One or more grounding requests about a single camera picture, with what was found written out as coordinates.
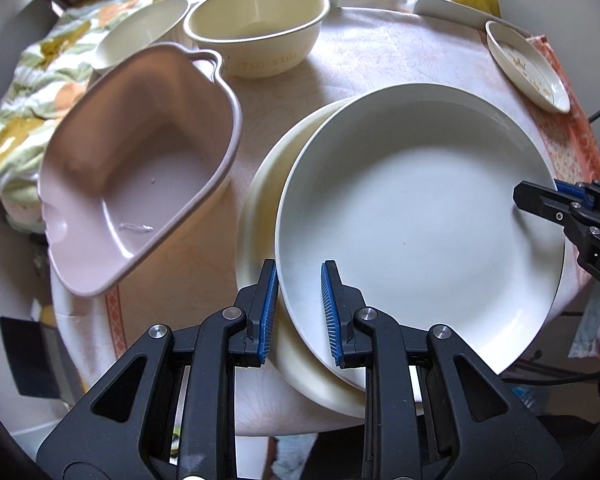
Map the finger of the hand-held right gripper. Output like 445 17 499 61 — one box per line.
554 179 600 226
513 181 600 242

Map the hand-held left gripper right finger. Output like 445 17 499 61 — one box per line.
320 260 566 480

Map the black cable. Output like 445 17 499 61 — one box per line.
500 366 600 387

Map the light blue patterned cloth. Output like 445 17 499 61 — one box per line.
570 290 600 361

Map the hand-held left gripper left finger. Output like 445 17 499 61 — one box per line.
36 259 281 480

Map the black box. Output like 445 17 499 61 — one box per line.
0 315 62 401

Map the small floral dish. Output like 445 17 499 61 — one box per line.
485 20 572 113

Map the small cream bowl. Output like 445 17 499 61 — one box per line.
91 0 191 72

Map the large white plate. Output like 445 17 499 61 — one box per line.
274 85 567 390

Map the pink floral tablecloth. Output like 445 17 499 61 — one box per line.
50 5 600 436

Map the large cream bowl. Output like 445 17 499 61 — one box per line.
182 0 331 79

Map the large cream plate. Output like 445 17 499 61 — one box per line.
235 97 368 418

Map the pink heart-shaped basin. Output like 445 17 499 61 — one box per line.
37 44 243 297

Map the floral blanket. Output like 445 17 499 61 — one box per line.
0 0 503 231

